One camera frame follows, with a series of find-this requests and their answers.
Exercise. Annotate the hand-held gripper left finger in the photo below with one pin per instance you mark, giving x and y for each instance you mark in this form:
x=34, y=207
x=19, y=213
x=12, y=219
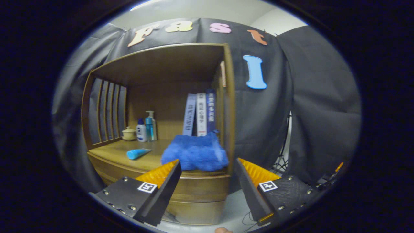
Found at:
x=168, y=191

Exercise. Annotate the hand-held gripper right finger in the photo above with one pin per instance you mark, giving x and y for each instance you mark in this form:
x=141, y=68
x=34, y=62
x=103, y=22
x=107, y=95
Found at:
x=247, y=187

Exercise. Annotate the wooden drawer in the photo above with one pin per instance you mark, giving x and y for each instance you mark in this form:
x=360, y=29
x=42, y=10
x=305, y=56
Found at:
x=200, y=187

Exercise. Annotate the blue and white tube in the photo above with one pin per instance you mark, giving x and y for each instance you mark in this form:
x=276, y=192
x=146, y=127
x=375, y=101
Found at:
x=137, y=154

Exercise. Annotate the wooden countertop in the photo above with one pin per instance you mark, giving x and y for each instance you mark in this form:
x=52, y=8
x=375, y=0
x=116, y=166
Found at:
x=145, y=165

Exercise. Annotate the wooden cabinet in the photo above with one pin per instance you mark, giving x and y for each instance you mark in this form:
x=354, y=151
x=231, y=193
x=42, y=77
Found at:
x=155, y=97

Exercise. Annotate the black light stand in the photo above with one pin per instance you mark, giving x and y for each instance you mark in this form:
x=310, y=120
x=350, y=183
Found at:
x=281, y=161

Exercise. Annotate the blue towel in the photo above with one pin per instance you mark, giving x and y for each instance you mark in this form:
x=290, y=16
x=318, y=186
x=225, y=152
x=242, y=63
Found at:
x=194, y=152

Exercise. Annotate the blue pump bottle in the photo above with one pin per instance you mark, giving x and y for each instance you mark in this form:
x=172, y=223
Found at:
x=149, y=129

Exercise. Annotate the white bottle with blue cap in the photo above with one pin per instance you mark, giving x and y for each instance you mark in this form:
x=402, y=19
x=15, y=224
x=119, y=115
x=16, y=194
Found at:
x=141, y=131

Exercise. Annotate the beige lidded cup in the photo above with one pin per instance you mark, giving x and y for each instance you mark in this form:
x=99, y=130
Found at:
x=129, y=134

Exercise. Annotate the grey book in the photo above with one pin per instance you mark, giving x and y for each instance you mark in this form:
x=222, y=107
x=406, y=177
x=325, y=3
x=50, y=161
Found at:
x=189, y=115

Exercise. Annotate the white book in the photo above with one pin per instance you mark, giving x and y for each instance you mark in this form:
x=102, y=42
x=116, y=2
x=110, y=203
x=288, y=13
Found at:
x=201, y=115

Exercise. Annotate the orange and black clamp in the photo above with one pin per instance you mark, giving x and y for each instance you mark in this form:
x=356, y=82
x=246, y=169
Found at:
x=330, y=178

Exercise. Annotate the dark blue book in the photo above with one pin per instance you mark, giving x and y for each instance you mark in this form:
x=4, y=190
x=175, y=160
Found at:
x=211, y=110

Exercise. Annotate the black backdrop cloth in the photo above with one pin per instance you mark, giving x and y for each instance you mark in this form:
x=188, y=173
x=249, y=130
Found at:
x=307, y=97

